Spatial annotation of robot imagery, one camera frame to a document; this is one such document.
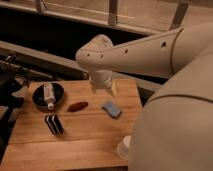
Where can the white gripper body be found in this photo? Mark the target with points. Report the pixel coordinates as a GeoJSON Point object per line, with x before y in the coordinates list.
{"type": "Point", "coordinates": [101, 79]}

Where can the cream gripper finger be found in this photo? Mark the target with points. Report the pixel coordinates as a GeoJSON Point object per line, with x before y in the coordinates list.
{"type": "Point", "coordinates": [94, 89]}
{"type": "Point", "coordinates": [112, 89]}

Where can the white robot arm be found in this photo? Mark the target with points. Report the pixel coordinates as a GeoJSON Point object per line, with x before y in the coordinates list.
{"type": "Point", "coordinates": [174, 132]}

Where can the blue eraser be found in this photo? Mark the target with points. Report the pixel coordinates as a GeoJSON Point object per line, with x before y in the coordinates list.
{"type": "Point", "coordinates": [112, 110]}

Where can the white tube on plate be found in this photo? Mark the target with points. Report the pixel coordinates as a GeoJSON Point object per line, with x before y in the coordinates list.
{"type": "Point", "coordinates": [49, 96]}

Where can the black white striped object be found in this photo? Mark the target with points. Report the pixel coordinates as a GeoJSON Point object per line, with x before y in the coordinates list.
{"type": "Point", "coordinates": [54, 124]}

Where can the metal railing frame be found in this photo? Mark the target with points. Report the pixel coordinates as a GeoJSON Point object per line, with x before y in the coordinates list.
{"type": "Point", "coordinates": [138, 16]}

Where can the black equipment with cables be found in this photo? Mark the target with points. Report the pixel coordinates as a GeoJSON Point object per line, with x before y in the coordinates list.
{"type": "Point", "coordinates": [13, 89]}

